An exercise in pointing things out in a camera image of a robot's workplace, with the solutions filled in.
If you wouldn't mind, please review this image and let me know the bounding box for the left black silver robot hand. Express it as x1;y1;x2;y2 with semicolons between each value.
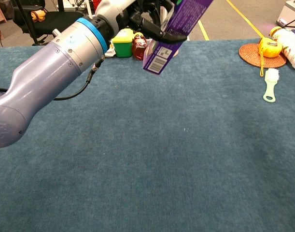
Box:
95;0;188;45

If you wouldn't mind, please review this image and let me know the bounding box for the purple cardboard box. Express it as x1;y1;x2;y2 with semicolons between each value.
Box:
142;0;214;75

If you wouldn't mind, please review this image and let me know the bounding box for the green container yellow lid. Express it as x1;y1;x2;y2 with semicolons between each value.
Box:
112;28;135;58

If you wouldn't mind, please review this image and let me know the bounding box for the white red snack packet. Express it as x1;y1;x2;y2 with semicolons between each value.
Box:
105;43;116;58

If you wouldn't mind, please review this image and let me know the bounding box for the red honey bottle yellow cap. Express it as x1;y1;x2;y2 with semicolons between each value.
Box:
131;32;148;61

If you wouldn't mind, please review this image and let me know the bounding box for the black office chair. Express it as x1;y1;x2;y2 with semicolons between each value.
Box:
12;0;85;46

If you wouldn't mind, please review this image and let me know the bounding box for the yellow brown plush toy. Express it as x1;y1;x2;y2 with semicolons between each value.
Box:
30;9;46;23

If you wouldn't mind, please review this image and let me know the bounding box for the black light stand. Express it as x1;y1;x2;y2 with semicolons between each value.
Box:
15;0;40;46

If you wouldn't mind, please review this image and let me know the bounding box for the round woven brown coaster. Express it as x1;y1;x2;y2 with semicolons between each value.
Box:
239;43;287;69

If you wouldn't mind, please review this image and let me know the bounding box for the blue carpet mat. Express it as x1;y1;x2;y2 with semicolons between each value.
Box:
0;38;295;232

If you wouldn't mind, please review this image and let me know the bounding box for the yellow tape measure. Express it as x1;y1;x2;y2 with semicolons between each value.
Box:
258;37;282;77

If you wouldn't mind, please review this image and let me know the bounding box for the mint green brush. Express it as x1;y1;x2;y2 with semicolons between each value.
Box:
262;68;280;103

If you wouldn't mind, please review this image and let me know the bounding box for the white grey machine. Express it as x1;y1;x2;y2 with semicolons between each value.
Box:
275;0;295;29

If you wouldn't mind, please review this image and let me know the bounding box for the tea bottle yellow cap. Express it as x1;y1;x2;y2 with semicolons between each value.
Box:
269;26;295;71

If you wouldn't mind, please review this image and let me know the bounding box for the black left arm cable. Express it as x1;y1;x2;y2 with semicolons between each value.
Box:
0;55;106;101

